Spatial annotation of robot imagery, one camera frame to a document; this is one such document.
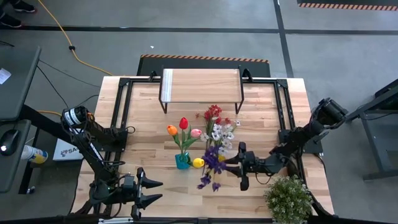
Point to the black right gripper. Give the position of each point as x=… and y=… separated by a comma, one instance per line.
x=256, y=165

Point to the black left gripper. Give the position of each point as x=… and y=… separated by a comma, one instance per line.
x=130, y=189

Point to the purple artificial flower bunch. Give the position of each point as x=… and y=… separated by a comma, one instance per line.
x=213, y=161

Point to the white artificial flower bunch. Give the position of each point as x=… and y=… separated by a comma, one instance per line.
x=222, y=135

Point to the yellow artificial tulip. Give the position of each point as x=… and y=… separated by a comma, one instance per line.
x=198, y=162

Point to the teal glass vase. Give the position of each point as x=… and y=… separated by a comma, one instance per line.
x=181, y=164

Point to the pink artificial tulip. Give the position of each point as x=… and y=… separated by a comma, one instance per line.
x=196, y=133

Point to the red artificial flower bunch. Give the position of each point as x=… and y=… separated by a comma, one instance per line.
x=213, y=113

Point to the orange artificial tulip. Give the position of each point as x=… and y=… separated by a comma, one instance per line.
x=172, y=130

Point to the red artificial tulip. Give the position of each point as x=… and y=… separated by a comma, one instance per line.
x=183, y=123

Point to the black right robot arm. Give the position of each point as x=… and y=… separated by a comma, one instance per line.
x=298, y=140

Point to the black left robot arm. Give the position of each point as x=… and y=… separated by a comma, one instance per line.
x=93, y=149

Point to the wooden shelf black metal legs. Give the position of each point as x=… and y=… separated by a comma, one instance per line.
x=202, y=85

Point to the yellow glass vase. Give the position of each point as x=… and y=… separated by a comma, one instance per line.
x=221, y=158

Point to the silver metal bar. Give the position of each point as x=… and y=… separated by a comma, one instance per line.
x=115, y=220

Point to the green bush with white blossoms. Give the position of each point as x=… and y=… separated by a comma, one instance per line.
x=289, y=200

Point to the white printed box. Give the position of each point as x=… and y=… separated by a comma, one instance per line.
x=66, y=152

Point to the white and yellow spray can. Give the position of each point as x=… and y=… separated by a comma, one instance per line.
x=34, y=154

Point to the black mat with hazard stripe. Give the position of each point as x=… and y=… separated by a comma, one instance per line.
x=149, y=67
x=348, y=4

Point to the black desk support beam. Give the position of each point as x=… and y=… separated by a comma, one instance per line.
x=40, y=121

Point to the black mouse tray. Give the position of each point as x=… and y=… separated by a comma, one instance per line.
x=9, y=177

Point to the grey metal table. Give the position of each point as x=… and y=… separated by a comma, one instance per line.
x=382, y=140

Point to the black computer mouse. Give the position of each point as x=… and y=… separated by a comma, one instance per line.
x=9, y=141

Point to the grey desk top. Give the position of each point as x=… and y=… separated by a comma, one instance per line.
x=15, y=93

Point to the white paper sheet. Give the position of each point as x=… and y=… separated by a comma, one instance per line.
x=4, y=76

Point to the person's shoe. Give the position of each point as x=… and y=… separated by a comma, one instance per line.
x=9, y=21
x=23, y=6

